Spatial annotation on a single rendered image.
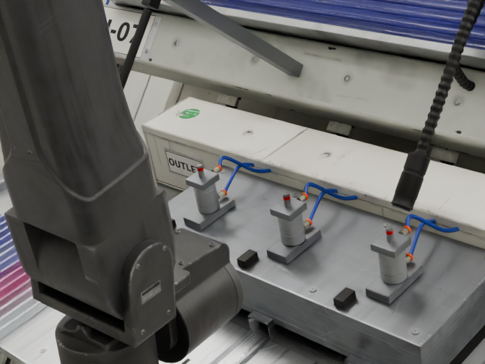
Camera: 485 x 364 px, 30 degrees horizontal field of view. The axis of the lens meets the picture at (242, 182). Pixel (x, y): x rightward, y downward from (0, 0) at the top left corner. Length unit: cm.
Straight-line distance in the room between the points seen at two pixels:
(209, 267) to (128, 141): 14
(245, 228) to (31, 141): 46
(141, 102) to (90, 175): 293
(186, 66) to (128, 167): 66
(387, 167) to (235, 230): 16
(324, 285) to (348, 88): 26
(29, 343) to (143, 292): 43
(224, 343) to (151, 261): 36
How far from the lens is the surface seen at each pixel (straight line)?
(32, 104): 42
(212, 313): 57
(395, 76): 94
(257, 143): 97
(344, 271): 79
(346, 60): 97
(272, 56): 96
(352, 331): 75
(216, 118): 104
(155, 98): 331
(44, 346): 90
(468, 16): 74
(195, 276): 56
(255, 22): 104
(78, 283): 49
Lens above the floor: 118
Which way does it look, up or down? 2 degrees up
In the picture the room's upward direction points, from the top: 20 degrees clockwise
